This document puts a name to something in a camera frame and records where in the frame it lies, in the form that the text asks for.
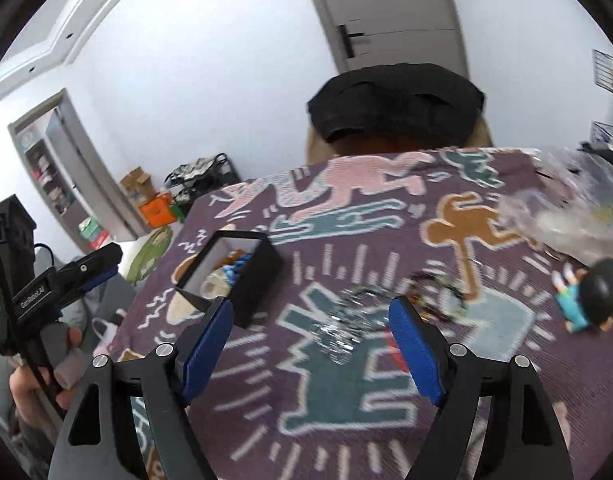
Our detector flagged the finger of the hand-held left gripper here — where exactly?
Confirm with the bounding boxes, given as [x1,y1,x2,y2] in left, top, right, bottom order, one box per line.
[53,242,123,307]

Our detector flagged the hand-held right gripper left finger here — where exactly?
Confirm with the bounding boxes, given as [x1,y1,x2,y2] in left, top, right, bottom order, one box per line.
[49,297,234,480]

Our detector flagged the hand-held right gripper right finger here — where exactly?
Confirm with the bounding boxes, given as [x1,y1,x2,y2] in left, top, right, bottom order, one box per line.
[389,295,575,480]

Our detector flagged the dark beaded bracelet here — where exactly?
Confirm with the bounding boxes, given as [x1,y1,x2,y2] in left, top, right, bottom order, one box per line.
[407,270,470,321]

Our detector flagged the silver chain bracelet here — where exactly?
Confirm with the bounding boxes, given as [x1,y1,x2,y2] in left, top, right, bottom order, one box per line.
[309,285,387,366]

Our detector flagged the black jewelry box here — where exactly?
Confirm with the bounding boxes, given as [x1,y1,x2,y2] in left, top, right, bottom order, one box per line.
[174,230,284,328]

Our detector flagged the person's left hand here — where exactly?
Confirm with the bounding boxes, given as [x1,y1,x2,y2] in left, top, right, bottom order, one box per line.
[9,327,90,418]

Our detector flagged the green red box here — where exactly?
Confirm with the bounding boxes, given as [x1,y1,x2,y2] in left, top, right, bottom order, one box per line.
[79,217,110,252]

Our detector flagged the grey sofa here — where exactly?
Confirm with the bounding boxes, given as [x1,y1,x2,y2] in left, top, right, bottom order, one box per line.
[0,255,118,441]

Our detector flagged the green floor rug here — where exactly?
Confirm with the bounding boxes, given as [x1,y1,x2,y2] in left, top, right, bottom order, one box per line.
[126,225,174,286]

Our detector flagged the orange box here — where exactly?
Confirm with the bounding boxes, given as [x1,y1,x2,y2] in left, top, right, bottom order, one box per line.
[139,192,174,228]

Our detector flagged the open cardboard box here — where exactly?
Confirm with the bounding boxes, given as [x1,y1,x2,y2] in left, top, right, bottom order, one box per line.
[119,167,157,202]

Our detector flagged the grey interior door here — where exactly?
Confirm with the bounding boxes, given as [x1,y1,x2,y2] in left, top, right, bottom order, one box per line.
[44,105,142,241]

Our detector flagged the black shoe rack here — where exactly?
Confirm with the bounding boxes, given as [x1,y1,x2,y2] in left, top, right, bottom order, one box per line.
[164,154,242,221]

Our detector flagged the printed blanket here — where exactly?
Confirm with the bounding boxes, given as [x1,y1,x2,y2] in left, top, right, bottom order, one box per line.
[104,146,613,480]

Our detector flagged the black haired toy figurine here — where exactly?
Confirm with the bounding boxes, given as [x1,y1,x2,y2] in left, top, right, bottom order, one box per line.
[554,257,613,333]

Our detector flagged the clear plastic bag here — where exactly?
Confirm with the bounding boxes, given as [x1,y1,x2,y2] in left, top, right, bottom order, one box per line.
[497,147,613,266]

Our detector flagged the black jacket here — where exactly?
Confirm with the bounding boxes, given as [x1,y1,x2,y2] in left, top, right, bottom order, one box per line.
[306,62,487,155]

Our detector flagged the grey entrance door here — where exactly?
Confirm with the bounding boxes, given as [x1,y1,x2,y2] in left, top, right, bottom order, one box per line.
[294,0,470,78]

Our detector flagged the blue bead bracelet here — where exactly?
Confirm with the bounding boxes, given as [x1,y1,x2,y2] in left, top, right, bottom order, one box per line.
[224,255,253,282]

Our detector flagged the black wire wall basket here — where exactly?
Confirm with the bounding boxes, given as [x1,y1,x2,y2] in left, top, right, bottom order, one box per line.
[589,121,613,153]
[591,49,613,98]

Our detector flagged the black door handle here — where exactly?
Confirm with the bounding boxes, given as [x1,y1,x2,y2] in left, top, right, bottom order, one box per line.
[338,24,365,58]

